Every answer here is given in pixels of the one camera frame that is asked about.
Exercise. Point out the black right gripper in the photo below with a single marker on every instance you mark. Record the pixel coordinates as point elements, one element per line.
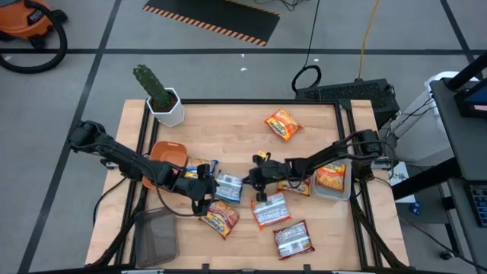
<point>272,173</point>

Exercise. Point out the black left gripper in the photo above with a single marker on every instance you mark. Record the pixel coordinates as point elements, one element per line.
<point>192,187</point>

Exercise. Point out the red Maruchan noodle packet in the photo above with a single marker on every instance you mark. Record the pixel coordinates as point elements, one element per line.
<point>295,189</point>
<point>293,239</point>
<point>220,218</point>

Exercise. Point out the orange Maruchan noodle packet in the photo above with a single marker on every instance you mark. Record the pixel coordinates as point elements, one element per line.
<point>331,178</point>
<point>283,125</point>
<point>271,210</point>

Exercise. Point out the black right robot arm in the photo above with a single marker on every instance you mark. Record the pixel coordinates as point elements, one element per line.
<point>335,152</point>

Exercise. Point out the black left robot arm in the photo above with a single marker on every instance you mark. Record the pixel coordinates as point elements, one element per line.
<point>114,152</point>

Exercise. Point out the yellow gripper tag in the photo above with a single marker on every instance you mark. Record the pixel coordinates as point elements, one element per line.
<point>262,154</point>

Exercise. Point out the orange plastic bin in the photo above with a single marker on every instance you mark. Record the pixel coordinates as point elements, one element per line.
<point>169,152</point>

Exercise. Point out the dark grey plastic bin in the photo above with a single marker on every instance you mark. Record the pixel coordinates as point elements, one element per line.
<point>156,236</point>

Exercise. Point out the white plastic bin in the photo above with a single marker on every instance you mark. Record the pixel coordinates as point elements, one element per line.
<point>329,196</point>

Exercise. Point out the green cactus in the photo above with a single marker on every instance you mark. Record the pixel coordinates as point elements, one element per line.
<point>152,85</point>

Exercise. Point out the black perforated computer case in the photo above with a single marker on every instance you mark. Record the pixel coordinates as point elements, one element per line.
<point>354,93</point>

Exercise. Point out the white paper sheet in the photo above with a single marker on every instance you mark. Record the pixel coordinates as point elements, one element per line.
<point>399,179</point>

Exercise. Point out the small blue object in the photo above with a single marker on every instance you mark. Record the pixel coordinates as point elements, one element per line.
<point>415,208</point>

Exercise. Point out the black hazard-striped floor mat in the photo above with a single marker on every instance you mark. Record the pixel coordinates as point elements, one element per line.
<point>213,17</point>

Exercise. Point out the black desk crossbar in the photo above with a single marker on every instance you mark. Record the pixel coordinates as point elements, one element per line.
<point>422,179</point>

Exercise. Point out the white waste container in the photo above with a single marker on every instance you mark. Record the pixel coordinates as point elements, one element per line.
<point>422,129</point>

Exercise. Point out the black caster wheel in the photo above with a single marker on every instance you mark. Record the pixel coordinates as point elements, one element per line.
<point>445,255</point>

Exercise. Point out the orange shop vacuum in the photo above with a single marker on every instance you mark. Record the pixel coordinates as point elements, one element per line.
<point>23,19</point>
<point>64,42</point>

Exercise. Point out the grey side desk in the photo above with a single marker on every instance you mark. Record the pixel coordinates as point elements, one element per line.
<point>464,144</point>

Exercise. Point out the black desk monitor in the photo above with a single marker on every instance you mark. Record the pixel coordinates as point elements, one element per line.
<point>466,102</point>

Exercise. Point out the black keyboard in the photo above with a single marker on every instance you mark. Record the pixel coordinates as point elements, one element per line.
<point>480,205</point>

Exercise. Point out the black aluminium table frame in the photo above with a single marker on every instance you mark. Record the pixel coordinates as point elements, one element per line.
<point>243,101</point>

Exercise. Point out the black slanted post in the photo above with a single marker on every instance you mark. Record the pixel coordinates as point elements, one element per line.
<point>466,71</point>

